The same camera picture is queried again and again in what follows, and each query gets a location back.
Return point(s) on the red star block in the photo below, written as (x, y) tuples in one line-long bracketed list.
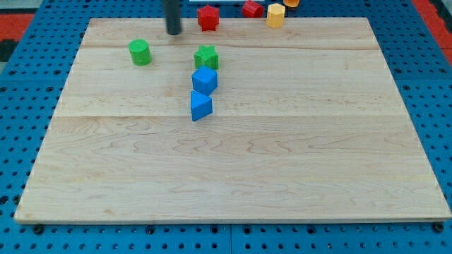
[(208, 17)]

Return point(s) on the green star block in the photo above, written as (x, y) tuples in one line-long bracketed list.
[(206, 55)]

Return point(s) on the yellow hexagon block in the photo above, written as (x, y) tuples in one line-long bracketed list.
[(275, 15)]

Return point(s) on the blue triangle block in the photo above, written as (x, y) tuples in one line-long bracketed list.
[(201, 105)]

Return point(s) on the blue cube block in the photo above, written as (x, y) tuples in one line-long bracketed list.
[(205, 80)]

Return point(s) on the wooden board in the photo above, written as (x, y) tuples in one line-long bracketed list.
[(308, 126)]

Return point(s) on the green cylinder block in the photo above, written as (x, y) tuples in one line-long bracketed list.
[(140, 52)]

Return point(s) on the red cylinder block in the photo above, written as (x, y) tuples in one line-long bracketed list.
[(252, 9)]

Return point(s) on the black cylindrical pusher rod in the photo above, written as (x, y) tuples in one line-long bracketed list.
[(172, 15)]

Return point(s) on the orange block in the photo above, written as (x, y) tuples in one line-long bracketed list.
[(291, 3)]

